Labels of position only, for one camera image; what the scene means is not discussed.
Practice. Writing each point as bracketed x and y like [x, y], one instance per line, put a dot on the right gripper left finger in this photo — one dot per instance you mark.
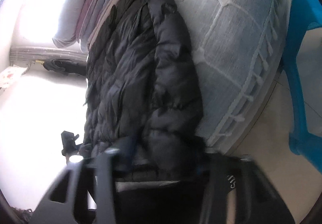
[66, 201]

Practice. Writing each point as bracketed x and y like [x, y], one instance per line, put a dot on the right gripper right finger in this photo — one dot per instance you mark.
[256, 199]

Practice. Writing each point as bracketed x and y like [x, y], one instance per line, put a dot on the black puffer jacket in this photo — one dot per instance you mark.
[142, 82]

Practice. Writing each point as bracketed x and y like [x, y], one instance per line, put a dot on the small black garment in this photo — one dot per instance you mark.
[65, 66]

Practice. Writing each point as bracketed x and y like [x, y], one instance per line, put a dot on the white paper sheet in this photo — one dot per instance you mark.
[10, 75]

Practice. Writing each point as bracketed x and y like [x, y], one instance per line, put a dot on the grey padded headboard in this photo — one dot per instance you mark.
[28, 54]

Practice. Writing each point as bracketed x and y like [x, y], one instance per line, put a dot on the grey pillow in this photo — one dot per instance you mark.
[67, 22]

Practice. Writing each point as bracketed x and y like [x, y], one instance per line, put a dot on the grey quilted mattress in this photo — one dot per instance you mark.
[237, 46]

